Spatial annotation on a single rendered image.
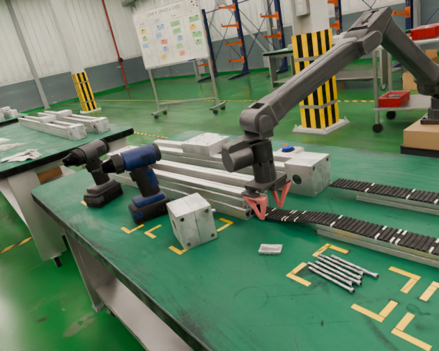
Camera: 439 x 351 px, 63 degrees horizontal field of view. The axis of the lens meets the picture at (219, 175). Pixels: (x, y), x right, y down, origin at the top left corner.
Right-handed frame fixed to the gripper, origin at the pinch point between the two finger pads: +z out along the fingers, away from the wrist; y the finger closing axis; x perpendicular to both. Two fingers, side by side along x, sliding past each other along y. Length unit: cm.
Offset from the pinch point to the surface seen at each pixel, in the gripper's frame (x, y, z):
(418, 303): 41.0, 12.8, 1.8
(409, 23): -244, -754, 3
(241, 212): -5.8, 5.3, -0.7
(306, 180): 2.4, -13.8, -3.2
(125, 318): -72, 23, 58
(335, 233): 19.8, 1.6, 0.7
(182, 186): -30.7, 5.3, -4.0
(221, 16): -851, -841, -107
